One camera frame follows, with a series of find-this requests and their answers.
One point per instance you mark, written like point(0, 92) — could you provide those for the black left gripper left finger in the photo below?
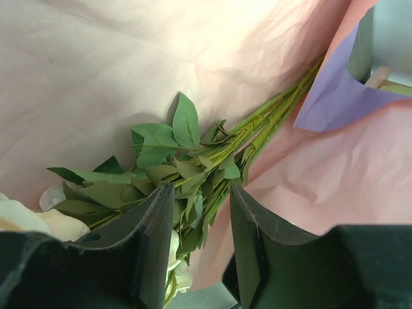
point(120, 265)

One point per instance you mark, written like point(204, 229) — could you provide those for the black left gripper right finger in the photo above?
point(279, 265)

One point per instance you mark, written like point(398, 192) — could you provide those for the rose bouquet flowers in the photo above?
point(201, 168)

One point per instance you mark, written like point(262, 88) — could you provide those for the purple pink wrapping paper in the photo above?
point(76, 75)

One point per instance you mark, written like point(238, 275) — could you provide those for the pink three-tier shelf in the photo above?
point(379, 79)

